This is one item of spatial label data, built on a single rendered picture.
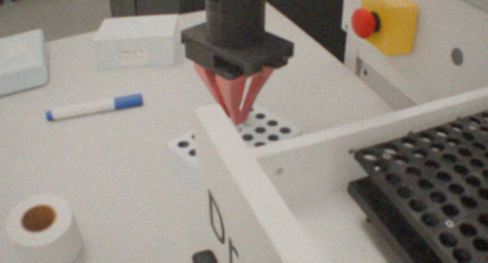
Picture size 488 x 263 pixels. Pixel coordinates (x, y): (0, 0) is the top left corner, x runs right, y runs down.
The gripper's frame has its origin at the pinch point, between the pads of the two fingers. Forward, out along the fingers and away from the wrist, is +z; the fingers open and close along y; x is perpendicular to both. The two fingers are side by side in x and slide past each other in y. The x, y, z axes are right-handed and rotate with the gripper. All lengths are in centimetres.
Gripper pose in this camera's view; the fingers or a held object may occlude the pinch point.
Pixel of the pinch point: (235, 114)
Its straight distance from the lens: 51.3
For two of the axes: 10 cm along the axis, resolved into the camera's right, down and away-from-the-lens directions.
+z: 0.0, 8.2, 5.7
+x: -7.3, 3.9, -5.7
